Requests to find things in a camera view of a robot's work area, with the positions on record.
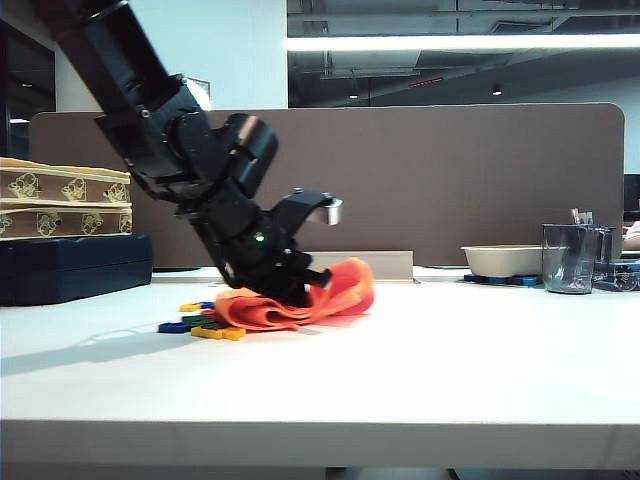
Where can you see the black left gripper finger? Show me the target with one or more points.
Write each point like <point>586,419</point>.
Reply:
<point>296,296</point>
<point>320,276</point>

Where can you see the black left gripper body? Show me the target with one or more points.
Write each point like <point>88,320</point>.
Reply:
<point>245,245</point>

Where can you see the orange cloth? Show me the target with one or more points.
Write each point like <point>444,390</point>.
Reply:
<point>345,295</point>

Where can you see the red letter magnet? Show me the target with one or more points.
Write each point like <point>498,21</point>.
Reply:
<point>210,312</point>

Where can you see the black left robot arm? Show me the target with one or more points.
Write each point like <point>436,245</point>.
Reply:
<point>125,90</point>

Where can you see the brown desk partition panel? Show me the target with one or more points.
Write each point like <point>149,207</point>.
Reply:
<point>450,175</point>

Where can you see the dark blue case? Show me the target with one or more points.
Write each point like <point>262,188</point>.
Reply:
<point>75,270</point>

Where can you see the blue mat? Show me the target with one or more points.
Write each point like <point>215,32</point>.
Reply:
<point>500,280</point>

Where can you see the beige paper bowl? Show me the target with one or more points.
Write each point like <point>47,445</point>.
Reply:
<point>500,260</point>

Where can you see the yellow patterned box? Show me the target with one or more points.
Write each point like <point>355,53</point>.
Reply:
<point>50,222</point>
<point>50,187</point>

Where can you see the clear plastic measuring cup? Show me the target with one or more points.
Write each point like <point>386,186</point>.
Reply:
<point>567,260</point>

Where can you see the small ceiling spot lamp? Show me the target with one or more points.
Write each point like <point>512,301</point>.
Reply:
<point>496,90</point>

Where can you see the ceiling light strip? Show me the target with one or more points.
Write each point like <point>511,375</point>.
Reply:
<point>450,42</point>

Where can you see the clear plastic box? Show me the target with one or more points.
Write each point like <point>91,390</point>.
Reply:
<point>620,277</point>

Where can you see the person in pink shirt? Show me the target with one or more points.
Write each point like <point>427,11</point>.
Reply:
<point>634,235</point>

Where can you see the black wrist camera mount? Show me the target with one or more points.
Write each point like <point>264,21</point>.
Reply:
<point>305,205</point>

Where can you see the silver wall plate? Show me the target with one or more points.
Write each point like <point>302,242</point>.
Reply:
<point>203,94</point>

